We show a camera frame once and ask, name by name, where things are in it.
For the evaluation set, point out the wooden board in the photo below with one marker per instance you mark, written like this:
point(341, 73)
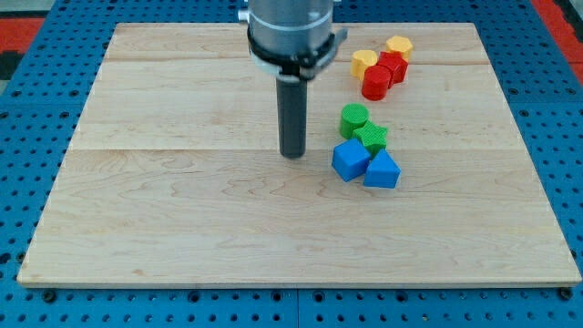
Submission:
point(173, 177)

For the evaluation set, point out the yellow hexagon block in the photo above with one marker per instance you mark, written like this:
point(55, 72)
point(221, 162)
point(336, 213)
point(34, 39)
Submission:
point(400, 45)

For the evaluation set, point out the blue triangle block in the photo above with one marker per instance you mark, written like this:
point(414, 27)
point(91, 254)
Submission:
point(382, 172)

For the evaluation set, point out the green cylinder block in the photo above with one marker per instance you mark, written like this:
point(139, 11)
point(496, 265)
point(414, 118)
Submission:
point(353, 116)

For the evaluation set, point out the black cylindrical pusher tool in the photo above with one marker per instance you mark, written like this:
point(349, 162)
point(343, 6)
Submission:
point(292, 116)

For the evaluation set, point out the blue cube block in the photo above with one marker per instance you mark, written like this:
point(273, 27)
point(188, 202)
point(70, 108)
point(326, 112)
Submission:
point(350, 159)

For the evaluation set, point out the green star block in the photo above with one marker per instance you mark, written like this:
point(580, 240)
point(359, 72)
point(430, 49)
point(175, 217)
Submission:
point(373, 137)

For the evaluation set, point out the yellow heart block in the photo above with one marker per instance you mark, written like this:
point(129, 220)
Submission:
point(361, 60)

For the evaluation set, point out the red cylinder block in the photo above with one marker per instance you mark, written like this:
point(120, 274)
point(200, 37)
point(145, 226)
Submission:
point(376, 81)

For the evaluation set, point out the red hexagon block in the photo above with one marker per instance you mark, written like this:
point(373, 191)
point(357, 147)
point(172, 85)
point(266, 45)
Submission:
point(395, 64)

